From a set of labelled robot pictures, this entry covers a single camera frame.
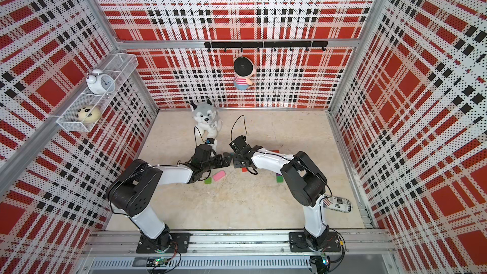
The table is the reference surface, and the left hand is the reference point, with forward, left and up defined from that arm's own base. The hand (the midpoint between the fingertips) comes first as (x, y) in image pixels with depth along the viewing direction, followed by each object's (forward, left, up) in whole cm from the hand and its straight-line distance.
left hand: (228, 156), depth 96 cm
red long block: (-5, -8, -5) cm, 11 cm away
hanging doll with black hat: (+31, -9, +31) cm, 44 cm away
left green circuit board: (-44, +21, -1) cm, 49 cm away
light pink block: (-9, +4, -2) cm, 11 cm away
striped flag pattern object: (-24, -50, 0) cm, 55 cm away
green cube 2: (-11, -26, -2) cm, 29 cm away
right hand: (-2, -8, +1) cm, 8 cm away
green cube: (-12, +9, -2) cm, 15 cm away
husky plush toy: (+15, +10, +13) cm, 22 cm away
